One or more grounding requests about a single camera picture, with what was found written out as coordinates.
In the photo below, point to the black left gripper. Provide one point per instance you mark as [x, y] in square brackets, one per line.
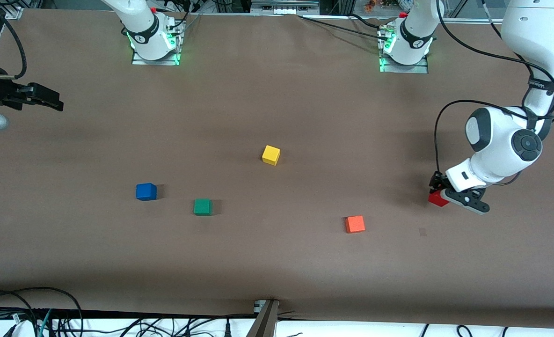
[435, 180]

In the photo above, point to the orange cube block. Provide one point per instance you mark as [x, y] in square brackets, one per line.
[354, 224]

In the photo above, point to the small clear tape patch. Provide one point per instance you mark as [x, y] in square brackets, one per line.
[422, 231]

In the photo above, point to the green cube block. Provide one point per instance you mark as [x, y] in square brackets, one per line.
[202, 206]

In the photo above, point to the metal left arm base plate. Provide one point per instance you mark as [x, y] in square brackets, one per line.
[417, 70]

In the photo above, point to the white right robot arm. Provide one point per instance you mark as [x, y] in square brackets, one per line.
[141, 23]

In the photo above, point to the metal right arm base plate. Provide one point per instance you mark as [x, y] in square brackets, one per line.
[139, 62]

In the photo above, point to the blue cube block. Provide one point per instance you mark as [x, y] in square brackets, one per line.
[146, 192]

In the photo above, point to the red cube block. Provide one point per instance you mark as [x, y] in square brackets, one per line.
[438, 200]

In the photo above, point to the yellow cube block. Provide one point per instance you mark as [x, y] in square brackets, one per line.
[271, 154]

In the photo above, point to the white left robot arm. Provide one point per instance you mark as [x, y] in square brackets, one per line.
[529, 28]

